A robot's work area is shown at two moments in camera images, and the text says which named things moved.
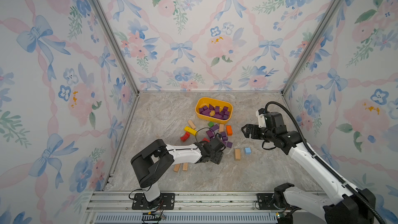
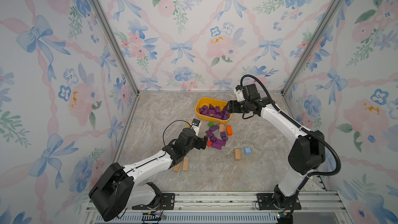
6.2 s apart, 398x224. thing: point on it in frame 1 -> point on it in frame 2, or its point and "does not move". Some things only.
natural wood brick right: x=237 y=154 does not move
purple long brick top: x=214 y=127 does not move
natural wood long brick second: x=185 y=166 does not move
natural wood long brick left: x=176 y=167 does not move
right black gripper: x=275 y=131 -> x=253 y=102
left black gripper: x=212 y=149 -> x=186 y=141
